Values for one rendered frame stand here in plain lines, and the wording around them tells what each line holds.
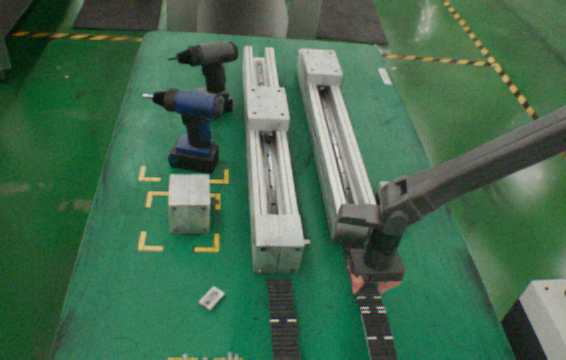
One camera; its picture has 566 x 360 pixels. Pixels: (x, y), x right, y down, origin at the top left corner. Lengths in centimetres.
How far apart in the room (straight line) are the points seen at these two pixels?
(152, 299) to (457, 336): 64
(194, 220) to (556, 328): 79
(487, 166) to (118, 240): 78
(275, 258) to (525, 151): 53
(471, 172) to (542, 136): 12
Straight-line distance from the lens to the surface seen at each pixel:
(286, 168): 123
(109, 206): 126
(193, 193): 113
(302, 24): 278
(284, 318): 101
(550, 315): 118
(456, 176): 86
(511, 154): 85
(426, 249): 126
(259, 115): 133
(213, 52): 144
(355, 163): 129
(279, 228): 107
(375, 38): 405
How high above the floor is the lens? 166
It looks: 42 degrees down
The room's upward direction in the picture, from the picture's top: 8 degrees clockwise
